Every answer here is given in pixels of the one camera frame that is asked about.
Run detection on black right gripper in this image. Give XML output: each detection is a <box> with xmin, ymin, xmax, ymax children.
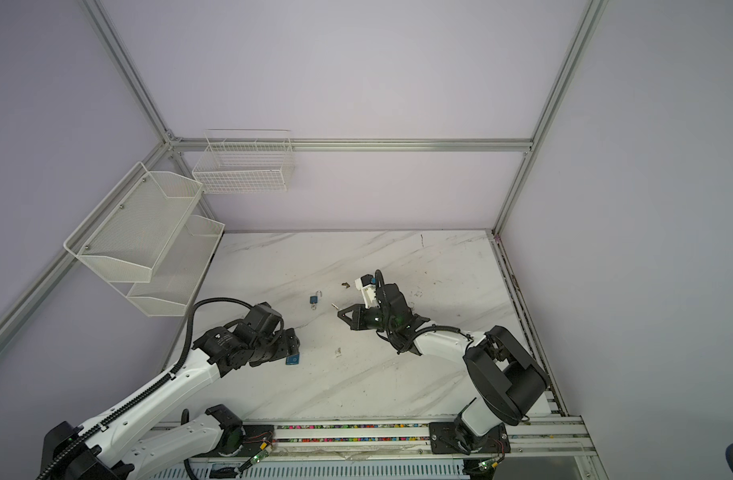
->
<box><xmin>336</xmin><ymin>303</ymin><xmax>396</xmax><ymax>333</ymax></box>

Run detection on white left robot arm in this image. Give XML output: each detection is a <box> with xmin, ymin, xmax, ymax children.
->
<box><xmin>38</xmin><ymin>298</ymin><xmax>300</xmax><ymax>479</ymax></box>

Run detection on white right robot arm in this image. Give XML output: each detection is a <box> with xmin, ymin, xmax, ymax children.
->
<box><xmin>338</xmin><ymin>270</ymin><xmax>549</xmax><ymax>457</ymax></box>

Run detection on white mesh two-tier shelf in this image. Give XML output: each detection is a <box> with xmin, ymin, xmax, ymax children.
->
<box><xmin>64</xmin><ymin>162</ymin><xmax>224</xmax><ymax>317</ymax></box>

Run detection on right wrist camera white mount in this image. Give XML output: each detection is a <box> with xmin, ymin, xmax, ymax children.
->
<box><xmin>356</xmin><ymin>274</ymin><xmax>378</xmax><ymax>308</ymax></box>

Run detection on white wire basket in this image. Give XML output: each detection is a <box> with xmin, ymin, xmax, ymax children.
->
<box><xmin>192</xmin><ymin>129</ymin><xmax>296</xmax><ymax>194</ymax></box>

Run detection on aluminium frame profiles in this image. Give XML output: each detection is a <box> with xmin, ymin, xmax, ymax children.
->
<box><xmin>0</xmin><ymin>1</ymin><xmax>589</xmax><ymax>424</ymax></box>

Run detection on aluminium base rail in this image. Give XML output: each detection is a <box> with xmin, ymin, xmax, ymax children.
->
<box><xmin>89</xmin><ymin>416</ymin><xmax>607</xmax><ymax>480</ymax></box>

